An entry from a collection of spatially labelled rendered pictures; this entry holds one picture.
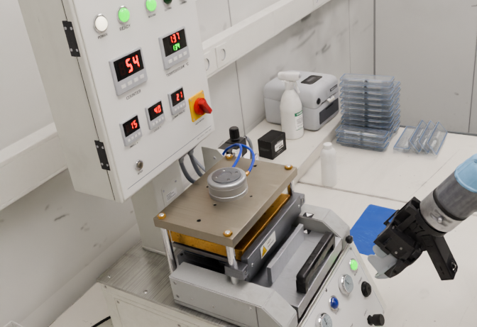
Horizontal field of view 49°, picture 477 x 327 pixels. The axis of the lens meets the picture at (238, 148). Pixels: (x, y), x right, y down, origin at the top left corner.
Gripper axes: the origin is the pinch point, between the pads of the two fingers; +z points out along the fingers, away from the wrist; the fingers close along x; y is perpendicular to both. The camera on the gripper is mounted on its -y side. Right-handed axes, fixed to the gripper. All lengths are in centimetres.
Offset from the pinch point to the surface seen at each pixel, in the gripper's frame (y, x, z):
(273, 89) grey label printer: 57, -79, 33
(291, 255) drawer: 17.9, 10.9, 1.4
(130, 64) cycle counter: 62, 19, -19
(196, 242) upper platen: 33.9, 22.2, 4.1
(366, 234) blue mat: 3.1, -29.7, 18.8
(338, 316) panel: 2.8, 12.2, 4.9
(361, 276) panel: 2.5, -1.2, 5.1
